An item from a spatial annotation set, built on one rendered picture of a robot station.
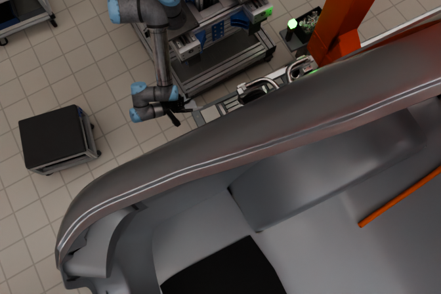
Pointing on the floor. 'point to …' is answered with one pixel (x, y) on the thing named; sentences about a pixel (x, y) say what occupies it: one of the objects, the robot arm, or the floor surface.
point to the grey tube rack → (21, 0)
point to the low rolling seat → (57, 140)
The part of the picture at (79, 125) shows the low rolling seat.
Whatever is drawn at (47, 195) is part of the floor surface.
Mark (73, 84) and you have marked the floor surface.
